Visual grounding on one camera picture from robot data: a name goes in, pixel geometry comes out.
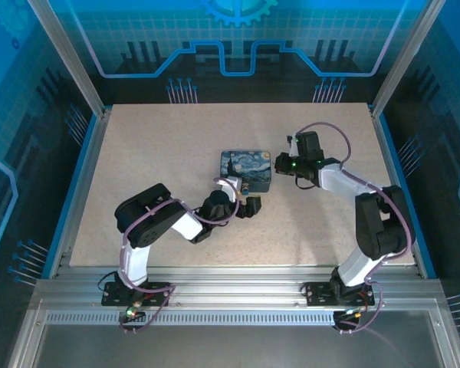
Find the starry night printed tin box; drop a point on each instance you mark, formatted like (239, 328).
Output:
(247, 166)

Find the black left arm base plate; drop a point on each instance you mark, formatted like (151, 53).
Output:
(115, 297)

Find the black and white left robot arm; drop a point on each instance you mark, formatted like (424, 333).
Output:
(149, 226)

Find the aluminium frame post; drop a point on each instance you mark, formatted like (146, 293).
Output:
(406, 57)
(67, 57)

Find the connector with indicator lights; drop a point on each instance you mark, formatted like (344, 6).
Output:
(132, 313)
(352, 313)

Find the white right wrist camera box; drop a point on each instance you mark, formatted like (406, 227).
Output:
(292, 145)

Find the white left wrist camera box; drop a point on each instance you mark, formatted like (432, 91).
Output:
(230, 188)

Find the aluminium front frame rail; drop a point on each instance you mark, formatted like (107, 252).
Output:
(234, 287)

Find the grey metal front panel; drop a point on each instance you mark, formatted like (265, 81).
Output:
(234, 345)

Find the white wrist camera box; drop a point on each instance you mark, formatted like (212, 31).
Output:
(292, 145)
(230, 188)

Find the aluminium side frame rail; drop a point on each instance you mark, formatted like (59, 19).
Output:
(80, 184)
(396, 168)

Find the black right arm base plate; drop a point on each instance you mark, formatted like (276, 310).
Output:
(318, 293)

